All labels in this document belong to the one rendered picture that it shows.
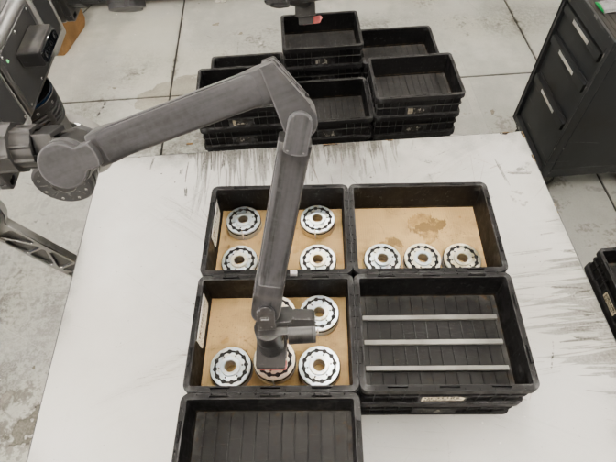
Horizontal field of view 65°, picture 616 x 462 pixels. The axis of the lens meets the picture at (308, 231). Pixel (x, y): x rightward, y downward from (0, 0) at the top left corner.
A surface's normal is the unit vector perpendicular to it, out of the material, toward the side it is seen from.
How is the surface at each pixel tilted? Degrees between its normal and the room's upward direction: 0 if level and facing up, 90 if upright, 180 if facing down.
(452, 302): 0
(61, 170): 62
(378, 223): 0
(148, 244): 0
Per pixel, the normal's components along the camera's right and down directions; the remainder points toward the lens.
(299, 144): 0.04, 0.47
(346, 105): -0.03, -0.56
